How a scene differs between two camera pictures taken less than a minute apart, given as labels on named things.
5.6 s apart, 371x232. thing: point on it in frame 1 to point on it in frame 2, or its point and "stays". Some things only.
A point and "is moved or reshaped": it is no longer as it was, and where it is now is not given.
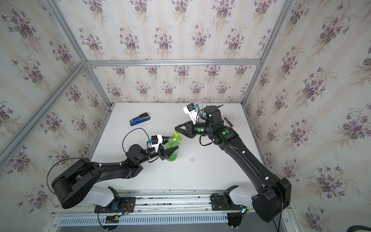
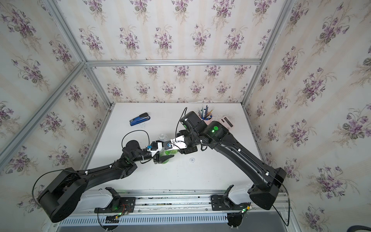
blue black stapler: (141, 118) stays
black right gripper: (190, 129) to (188, 150)
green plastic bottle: (174, 141) is moved or reshaped
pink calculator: (227, 123) stays
